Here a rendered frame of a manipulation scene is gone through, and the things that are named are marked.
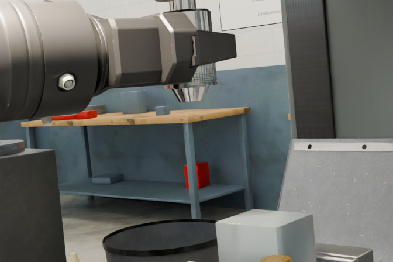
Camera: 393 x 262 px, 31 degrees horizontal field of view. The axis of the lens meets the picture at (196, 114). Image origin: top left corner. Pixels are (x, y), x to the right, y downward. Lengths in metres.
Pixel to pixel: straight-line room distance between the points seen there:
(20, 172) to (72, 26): 0.38
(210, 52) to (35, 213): 0.38
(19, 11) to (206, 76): 0.17
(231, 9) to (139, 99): 1.18
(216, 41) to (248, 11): 5.31
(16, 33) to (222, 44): 0.18
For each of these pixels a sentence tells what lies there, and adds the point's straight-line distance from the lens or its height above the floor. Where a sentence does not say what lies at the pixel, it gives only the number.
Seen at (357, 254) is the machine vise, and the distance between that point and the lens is 0.59.
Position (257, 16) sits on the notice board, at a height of 1.61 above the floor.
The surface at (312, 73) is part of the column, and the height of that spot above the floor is 1.20.
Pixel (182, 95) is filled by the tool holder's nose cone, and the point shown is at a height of 1.20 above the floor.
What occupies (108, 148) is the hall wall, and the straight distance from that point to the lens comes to 7.25.
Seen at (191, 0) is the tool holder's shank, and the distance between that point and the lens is 0.60.
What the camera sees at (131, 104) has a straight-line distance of 6.44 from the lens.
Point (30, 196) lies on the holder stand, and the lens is 0.88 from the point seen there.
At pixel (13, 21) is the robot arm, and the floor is 1.26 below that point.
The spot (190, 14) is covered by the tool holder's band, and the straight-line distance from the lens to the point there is 0.59.
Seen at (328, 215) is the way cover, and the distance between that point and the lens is 0.93.
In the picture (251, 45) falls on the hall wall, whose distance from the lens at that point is 5.88.
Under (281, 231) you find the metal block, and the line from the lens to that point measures 0.55.
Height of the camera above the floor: 1.22
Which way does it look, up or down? 4 degrees down
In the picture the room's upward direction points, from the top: 5 degrees counter-clockwise
